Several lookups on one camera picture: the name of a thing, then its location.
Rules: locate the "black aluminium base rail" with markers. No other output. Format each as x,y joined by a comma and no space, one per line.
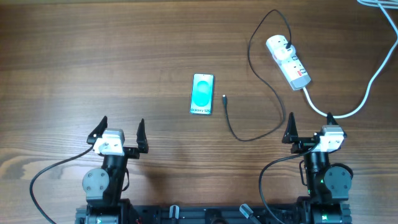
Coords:
287,213

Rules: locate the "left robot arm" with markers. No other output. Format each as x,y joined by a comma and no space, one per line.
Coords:
103,186

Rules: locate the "white USB charger plug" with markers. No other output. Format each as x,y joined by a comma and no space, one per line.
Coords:
283,53

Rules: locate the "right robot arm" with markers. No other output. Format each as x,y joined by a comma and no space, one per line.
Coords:
328,184

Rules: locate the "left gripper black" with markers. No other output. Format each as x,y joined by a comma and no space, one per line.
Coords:
132,152

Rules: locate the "white power strip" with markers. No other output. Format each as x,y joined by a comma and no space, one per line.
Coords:
292,68

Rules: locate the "turquoise screen Galaxy smartphone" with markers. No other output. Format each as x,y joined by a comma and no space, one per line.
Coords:
202,94

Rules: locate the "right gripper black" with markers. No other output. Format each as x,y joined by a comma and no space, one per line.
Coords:
291,136

